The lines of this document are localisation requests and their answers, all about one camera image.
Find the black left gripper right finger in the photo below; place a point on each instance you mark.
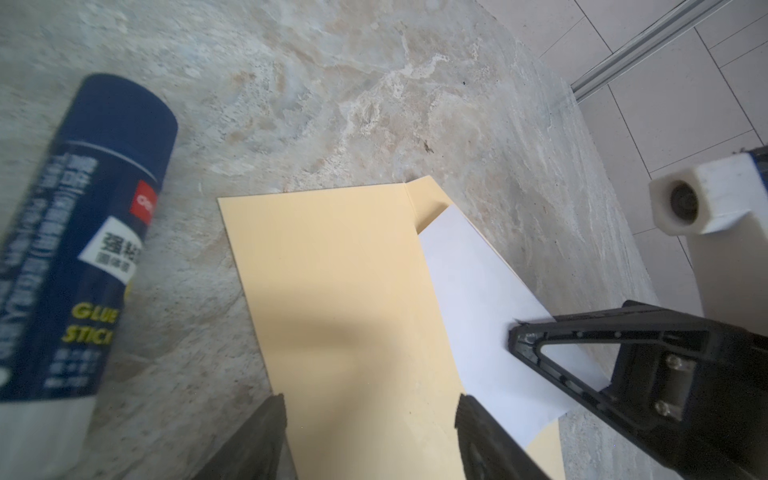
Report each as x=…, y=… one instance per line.
x=487, y=451

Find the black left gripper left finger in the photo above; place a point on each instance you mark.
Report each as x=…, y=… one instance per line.
x=254, y=451

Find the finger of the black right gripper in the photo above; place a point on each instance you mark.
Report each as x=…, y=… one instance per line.
x=688, y=391

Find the yellow paper envelope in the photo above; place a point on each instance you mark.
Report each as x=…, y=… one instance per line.
x=350, y=329

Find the white letter blue border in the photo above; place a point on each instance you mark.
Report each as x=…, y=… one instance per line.
x=480, y=299

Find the blue glue stick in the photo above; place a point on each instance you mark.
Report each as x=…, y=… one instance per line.
x=67, y=262

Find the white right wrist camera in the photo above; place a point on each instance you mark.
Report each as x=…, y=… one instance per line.
x=720, y=208

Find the aluminium corner post right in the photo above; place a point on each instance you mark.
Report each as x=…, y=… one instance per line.
x=683, y=17

